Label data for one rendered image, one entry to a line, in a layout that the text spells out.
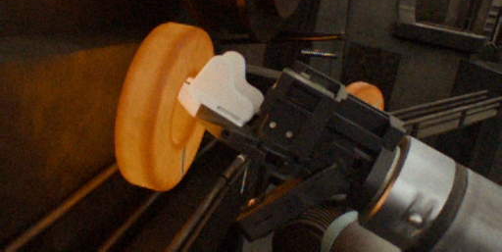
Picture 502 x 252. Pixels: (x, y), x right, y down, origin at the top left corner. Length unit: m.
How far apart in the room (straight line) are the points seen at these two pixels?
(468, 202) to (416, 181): 0.04
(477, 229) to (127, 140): 0.28
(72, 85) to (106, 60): 0.05
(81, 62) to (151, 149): 0.09
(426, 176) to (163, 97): 0.22
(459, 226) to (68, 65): 0.33
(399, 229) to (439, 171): 0.06
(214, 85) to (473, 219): 0.23
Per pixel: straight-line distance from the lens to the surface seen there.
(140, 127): 0.39
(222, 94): 0.42
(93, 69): 0.44
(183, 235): 0.49
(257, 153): 0.40
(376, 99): 1.10
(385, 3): 3.29
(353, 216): 0.60
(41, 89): 0.39
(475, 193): 0.42
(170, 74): 0.39
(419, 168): 0.40
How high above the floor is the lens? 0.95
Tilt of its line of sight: 15 degrees down
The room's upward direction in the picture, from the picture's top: 11 degrees clockwise
